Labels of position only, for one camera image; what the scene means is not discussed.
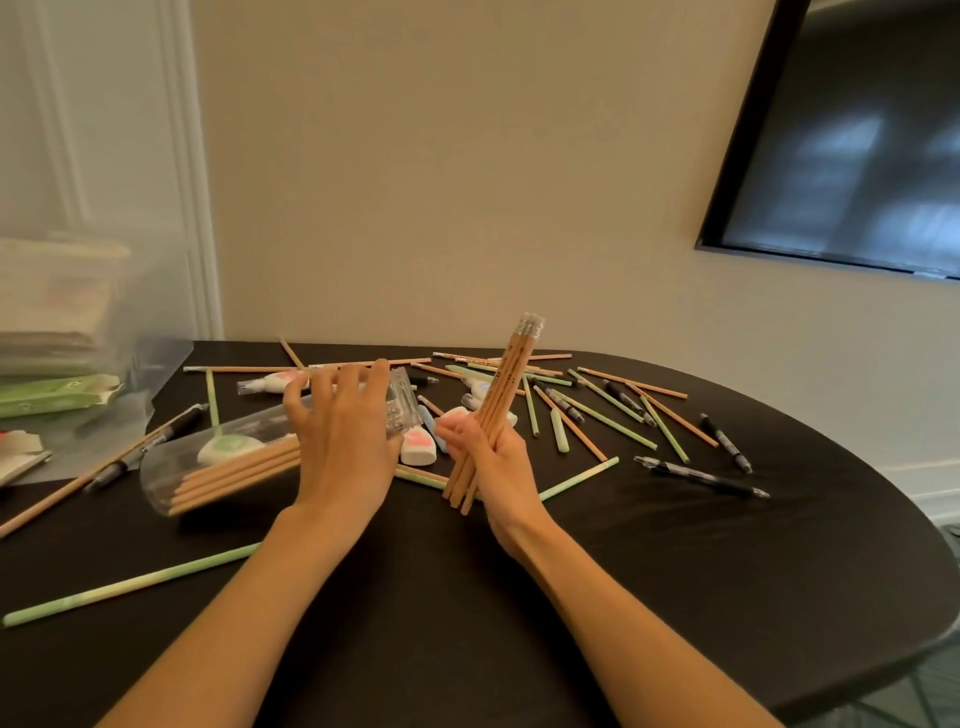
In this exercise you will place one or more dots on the cluster of pencils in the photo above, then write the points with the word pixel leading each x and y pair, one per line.
pixel 570 424

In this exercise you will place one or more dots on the clear tube of green pens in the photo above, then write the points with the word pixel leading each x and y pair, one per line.
pixel 247 420

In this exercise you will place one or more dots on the green highlighter stick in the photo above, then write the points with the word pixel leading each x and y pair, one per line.
pixel 469 373
pixel 559 431

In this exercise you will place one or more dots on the green pencil box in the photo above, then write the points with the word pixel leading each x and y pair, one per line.
pixel 52 396

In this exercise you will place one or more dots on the person's right hand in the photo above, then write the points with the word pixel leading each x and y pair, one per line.
pixel 502 480

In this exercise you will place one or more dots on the person's right forearm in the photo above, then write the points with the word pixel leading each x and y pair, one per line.
pixel 637 645

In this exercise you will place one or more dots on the white pink correction tape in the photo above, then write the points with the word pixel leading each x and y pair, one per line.
pixel 277 382
pixel 418 448

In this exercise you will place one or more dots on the light green pencil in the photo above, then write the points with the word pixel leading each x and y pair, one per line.
pixel 127 586
pixel 212 397
pixel 579 478

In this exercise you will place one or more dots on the black wall television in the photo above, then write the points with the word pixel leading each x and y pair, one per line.
pixel 847 135

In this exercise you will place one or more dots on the person's left forearm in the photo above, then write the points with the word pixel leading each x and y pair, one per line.
pixel 225 637

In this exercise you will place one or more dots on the white green correction tape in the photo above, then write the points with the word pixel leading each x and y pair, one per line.
pixel 510 416

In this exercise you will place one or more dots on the person's left hand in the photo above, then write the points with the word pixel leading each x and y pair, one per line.
pixel 341 457

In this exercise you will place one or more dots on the black gold pen box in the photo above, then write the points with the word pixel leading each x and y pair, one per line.
pixel 19 457

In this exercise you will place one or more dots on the clear plastic storage bin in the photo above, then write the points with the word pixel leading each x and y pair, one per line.
pixel 165 315

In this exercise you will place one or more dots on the white blue correction tape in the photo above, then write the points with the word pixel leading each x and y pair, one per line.
pixel 478 388

